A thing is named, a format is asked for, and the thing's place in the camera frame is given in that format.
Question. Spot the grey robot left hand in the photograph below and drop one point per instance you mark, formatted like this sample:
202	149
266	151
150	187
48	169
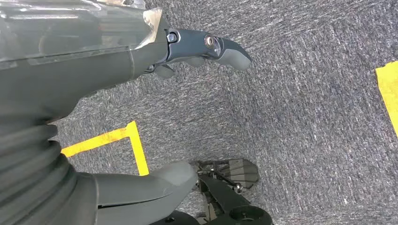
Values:
77	62

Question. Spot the yellow floor tape square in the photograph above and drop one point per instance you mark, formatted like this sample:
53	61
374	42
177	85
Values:
391	87
138	149

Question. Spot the black robot foot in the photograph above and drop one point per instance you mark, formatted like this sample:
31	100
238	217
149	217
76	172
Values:
224	192

